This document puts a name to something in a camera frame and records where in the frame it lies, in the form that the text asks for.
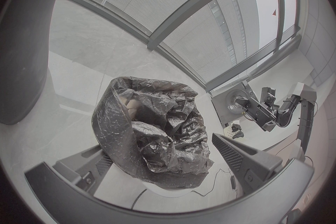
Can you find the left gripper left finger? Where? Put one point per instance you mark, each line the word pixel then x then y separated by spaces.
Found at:
pixel 78 167

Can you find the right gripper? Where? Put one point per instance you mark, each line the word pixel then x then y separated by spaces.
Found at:
pixel 262 116

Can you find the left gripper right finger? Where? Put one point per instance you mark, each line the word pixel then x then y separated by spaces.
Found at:
pixel 249 162

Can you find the black plastic bag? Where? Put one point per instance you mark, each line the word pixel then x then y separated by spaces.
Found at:
pixel 162 139

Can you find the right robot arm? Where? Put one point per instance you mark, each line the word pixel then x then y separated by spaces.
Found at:
pixel 305 123

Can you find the white trash bin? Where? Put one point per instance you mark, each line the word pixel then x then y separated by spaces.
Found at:
pixel 168 192

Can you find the grey box appliance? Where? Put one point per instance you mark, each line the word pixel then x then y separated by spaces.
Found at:
pixel 223 104

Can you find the white printed wrapper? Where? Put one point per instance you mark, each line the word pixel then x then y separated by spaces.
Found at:
pixel 227 132

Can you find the window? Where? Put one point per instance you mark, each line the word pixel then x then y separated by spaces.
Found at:
pixel 183 7

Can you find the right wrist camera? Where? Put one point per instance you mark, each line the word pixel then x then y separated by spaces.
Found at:
pixel 268 98

